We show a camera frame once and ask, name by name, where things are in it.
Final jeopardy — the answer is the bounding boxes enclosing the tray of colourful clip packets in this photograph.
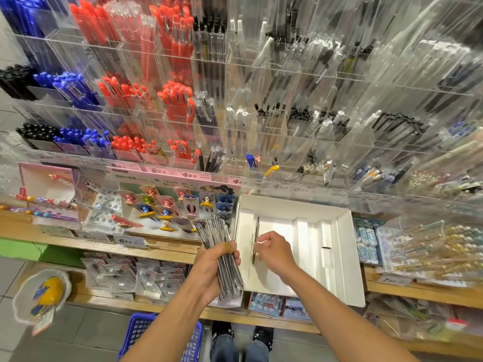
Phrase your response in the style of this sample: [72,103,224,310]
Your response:
[83,180,238,238]

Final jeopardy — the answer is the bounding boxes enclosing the person's left shoe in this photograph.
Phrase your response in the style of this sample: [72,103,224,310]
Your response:
[210,322,235,341]

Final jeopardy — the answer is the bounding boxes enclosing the row of small patterned packets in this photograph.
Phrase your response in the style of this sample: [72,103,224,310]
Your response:
[249,292,312,321]

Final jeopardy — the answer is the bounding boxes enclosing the stack of blue eraser packets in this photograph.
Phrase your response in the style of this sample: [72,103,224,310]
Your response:
[352,216,384,265]

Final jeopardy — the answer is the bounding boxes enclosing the person's right hand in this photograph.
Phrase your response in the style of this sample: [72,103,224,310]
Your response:
[253,231,300,282]

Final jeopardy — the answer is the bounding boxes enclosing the rows of red pens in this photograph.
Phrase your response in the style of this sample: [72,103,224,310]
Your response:
[69,0,203,166]

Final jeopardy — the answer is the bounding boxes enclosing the person's right shoe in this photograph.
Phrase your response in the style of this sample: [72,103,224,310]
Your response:
[252,326,274,348]

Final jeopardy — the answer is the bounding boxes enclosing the stack of clear stationery packets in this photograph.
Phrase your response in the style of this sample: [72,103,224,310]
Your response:
[82,252,186,300]

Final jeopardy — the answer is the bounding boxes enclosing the person's right forearm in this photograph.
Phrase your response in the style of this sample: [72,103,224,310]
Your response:
[283,267,420,362]

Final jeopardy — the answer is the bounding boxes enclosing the round yellow blue packet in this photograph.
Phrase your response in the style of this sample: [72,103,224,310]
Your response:
[13,269,72,336]

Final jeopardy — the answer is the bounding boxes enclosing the blue shopping basket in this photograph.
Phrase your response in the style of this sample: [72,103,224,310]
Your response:
[117,311,205,362]

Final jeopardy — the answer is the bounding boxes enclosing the stack of clear gold-pen packets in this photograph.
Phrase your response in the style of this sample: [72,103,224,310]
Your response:
[377,218,483,284]

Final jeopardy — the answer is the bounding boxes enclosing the person's left leg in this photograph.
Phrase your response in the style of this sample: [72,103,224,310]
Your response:
[208,337,241,362]

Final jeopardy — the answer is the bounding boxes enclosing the clear acrylic display rack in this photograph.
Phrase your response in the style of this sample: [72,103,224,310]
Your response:
[0,0,483,216]

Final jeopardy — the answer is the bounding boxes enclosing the person's left hand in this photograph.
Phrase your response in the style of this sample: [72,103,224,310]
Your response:
[186,239,243,302]

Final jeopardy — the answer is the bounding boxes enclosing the pile of silver pens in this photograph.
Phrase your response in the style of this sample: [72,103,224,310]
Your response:
[251,216,262,267]

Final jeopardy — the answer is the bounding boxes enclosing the stack of pink packets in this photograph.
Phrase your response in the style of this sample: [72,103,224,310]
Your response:
[8,162,80,223]

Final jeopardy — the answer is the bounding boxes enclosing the person's left forearm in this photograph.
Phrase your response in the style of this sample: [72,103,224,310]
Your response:
[121,286,220,362]

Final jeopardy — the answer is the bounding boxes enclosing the clear pen bundle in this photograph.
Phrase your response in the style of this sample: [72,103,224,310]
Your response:
[193,212,246,300]

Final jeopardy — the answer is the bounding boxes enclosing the person's shoe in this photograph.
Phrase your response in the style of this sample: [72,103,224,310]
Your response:
[252,326,274,348]
[210,322,235,341]

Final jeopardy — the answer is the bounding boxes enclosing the person's right leg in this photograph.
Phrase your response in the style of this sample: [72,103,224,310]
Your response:
[245,343,274,362]

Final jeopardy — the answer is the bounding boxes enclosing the rows of black pens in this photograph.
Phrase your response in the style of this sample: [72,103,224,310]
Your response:
[0,64,61,148]

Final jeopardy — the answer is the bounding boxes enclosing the white cardboard box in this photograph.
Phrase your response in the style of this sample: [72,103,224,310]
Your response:
[230,194,367,308]

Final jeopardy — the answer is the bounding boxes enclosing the rows of blue pens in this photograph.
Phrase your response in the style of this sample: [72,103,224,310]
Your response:
[0,0,114,154]

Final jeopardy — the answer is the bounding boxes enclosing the green shelf panel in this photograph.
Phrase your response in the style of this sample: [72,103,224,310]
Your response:
[0,239,46,261]

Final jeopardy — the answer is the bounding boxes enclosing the person's leg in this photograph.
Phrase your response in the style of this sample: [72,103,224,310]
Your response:
[208,337,241,362]
[245,343,274,362]

